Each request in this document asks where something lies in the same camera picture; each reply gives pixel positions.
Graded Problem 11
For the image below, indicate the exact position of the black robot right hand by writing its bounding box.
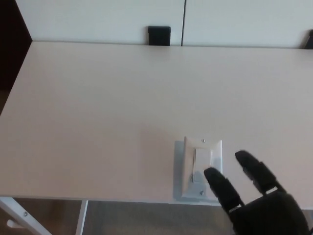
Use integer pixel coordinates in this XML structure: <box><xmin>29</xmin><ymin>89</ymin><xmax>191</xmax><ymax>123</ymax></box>
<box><xmin>203</xmin><ymin>150</ymin><xmax>310</xmax><ymax>235</ymax></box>

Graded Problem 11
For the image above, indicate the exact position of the white table leg frame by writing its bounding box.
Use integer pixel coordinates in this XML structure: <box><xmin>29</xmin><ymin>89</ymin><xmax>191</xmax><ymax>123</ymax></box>
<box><xmin>0</xmin><ymin>196</ymin><xmax>89</xmax><ymax>235</ymax></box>

